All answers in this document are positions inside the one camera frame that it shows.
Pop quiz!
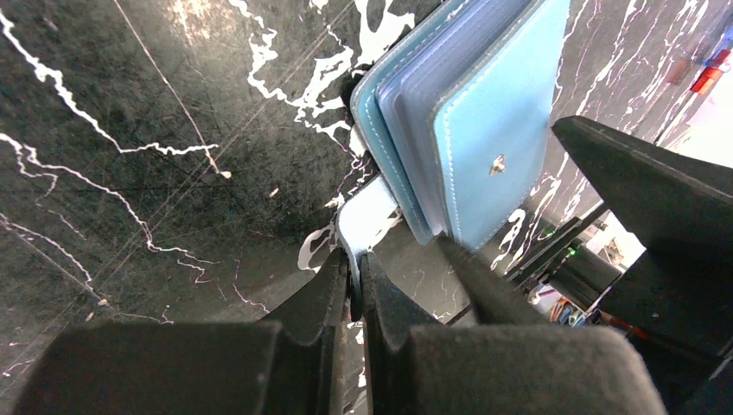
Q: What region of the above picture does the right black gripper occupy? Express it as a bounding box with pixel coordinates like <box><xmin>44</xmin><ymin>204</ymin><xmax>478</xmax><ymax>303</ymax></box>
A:
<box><xmin>437</xmin><ymin>116</ymin><xmax>732</xmax><ymax>414</ymax></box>

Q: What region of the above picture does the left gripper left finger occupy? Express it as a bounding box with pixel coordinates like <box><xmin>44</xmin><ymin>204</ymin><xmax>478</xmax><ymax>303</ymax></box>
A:
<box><xmin>14</xmin><ymin>249</ymin><xmax>348</xmax><ymax>414</ymax></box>

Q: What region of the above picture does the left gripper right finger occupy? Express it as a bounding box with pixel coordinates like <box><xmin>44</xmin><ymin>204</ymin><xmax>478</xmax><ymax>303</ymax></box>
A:
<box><xmin>360</xmin><ymin>253</ymin><xmax>666</xmax><ymax>414</ymax></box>

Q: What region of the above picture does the blue leather card holder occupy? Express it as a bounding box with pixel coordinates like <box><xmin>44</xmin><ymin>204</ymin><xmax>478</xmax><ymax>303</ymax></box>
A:
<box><xmin>337</xmin><ymin>1</ymin><xmax>570</xmax><ymax>263</ymax></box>

